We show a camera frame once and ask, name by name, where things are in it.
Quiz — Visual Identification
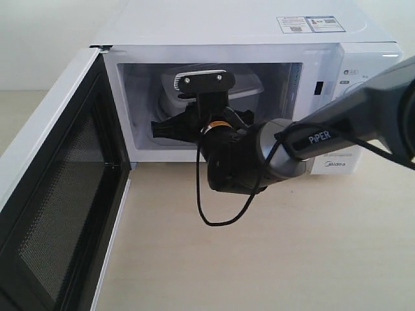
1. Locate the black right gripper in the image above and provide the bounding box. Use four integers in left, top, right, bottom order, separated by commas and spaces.
151, 105, 255, 156

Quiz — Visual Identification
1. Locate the white lidded plastic container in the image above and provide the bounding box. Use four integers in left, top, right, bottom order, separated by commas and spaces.
154, 63, 264, 121

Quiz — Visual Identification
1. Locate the white microwave door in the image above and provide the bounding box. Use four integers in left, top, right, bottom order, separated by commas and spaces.
1, 47, 130, 310

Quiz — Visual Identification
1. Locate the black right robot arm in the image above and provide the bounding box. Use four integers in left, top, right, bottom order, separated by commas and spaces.
151, 58, 414, 194

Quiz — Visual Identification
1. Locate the white microwave oven body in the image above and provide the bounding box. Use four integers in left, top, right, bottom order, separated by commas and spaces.
91, 1, 403, 164

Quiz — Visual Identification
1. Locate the warning label sticker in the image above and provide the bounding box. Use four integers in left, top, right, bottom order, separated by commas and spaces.
276, 16, 345, 34

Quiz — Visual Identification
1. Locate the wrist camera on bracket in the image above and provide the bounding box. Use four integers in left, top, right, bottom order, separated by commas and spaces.
174, 69, 236, 119

